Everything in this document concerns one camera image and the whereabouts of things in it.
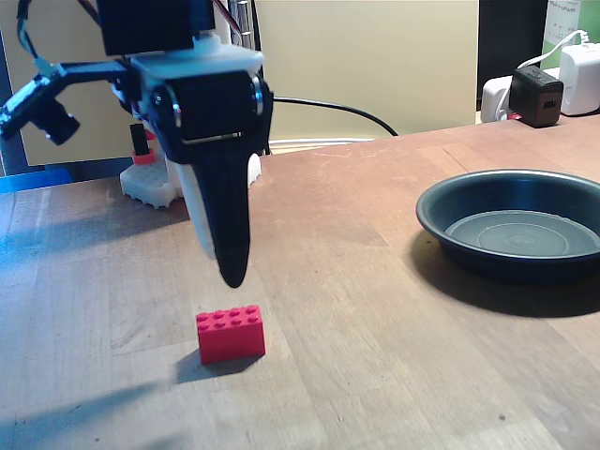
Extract red lego block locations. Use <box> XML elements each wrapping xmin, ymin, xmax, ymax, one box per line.
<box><xmin>196</xmin><ymin>304</ymin><xmax>267</xmax><ymax>366</ymax></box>

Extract white charger block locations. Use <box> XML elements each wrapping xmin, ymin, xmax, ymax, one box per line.
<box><xmin>560</xmin><ymin>42</ymin><xmax>600</xmax><ymax>117</ymax></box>

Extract chrome shelf pole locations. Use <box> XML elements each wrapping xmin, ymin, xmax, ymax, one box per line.
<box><xmin>229</xmin><ymin>0</ymin><xmax>260</xmax><ymax>51</ymax></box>

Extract blue tape strip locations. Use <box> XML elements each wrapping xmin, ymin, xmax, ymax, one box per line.
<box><xmin>0</xmin><ymin>168</ymin><xmax>72</xmax><ymax>193</ymax></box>

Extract white power strip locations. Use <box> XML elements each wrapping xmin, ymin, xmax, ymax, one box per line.
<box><xmin>481</xmin><ymin>74</ymin><xmax>517</xmax><ymax>125</ymax></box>

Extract dark round metal pan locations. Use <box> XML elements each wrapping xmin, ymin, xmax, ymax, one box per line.
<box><xmin>415</xmin><ymin>168</ymin><xmax>600</xmax><ymax>285</ymax></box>

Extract black upright panel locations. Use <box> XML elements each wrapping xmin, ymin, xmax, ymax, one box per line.
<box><xmin>477</xmin><ymin>0</ymin><xmax>549</xmax><ymax>100</ymax></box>

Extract black power adapter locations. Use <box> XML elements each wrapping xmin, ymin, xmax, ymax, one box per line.
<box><xmin>509</xmin><ymin>65</ymin><xmax>564</xmax><ymax>128</ymax></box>

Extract green and white box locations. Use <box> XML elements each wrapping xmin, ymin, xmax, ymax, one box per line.
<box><xmin>541</xmin><ymin>0</ymin><xmax>600</xmax><ymax>71</ymax></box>

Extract white and red wire bundle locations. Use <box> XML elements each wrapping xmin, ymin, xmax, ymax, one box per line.
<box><xmin>210</xmin><ymin>0</ymin><xmax>250</xmax><ymax>48</ymax></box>

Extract thick black cable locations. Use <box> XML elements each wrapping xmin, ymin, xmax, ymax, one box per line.
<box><xmin>272</xmin><ymin>96</ymin><xmax>400</xmax><ymax>138</ymax></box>

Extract red and black wire bundle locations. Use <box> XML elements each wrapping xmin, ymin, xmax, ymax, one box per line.
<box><xmin>77</xmin><ymin>0</ymin><xmax>102</xmax><ymax>27</ymax></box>

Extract black gripper camera with mount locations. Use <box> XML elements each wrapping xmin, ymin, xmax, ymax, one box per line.
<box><xmin>0</xmin><ymin>60</ymin><xmax>138</xmax><ymax>146</ymax></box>

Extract dark upright frame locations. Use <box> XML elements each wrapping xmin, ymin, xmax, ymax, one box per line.
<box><xmin>0</xmin><ymin>27</ymin><xmax>30</xmax><ymax>177</ymax></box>

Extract black camera cable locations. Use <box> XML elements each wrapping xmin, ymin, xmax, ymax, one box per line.
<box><xmin>17</xmin><ymin>0</ymin><xmax>53</xmax><ymax>77</ymax></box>

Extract white charger cable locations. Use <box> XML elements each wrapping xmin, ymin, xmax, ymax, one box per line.
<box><xmin>496</xmin><ymin>28</ymin><xmax>590</xmax><ymax>118</ymax></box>

